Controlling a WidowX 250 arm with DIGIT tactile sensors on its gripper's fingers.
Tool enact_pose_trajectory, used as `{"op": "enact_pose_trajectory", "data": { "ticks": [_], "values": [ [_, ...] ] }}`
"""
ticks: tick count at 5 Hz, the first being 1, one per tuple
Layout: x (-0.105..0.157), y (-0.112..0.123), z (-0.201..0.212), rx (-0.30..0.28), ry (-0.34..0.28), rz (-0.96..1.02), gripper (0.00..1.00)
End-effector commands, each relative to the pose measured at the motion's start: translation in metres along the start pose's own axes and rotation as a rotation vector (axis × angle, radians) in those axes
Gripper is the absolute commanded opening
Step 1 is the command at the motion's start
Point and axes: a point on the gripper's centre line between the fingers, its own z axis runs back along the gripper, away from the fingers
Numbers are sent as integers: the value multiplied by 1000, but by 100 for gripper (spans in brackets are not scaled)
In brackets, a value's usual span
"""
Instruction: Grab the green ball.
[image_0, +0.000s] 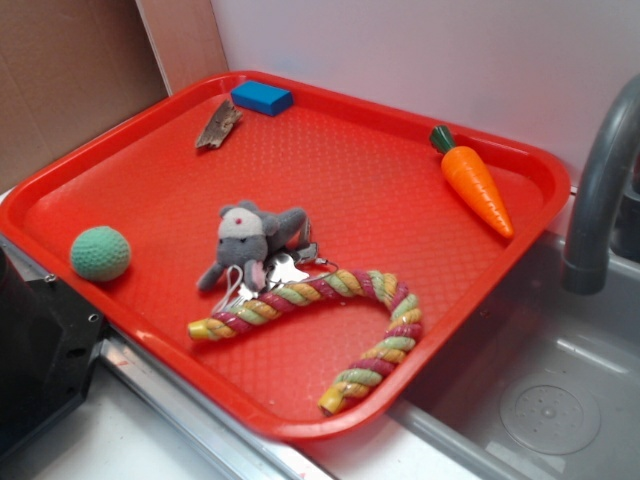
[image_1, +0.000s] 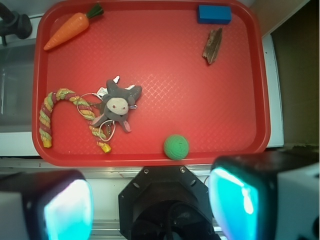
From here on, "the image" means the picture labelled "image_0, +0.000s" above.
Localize grey toy faucet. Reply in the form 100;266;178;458
561;76;639;295

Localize grey plastic sink basin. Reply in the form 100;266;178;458
391;234;639;479

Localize grey plush mouse toy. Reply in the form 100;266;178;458
196;200;308;292

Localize orange plastic carrot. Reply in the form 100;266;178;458
429;125;514;239

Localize red plastic tray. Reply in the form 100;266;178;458
1;72;570;441

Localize multicolour twisted rope toy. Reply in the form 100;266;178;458
187;269;423;417

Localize silver metal keyring clip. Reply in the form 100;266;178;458
211;220;339;314

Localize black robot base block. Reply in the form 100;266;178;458
1;251;105;460

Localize brown cardboard panel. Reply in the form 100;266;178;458
1;1;228;191

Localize brown bark wood piece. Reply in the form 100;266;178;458
195;99;243;149

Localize blue rectangular block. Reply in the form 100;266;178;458
231;81;294;116

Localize green knitted ball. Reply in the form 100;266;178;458
70;226;132;282

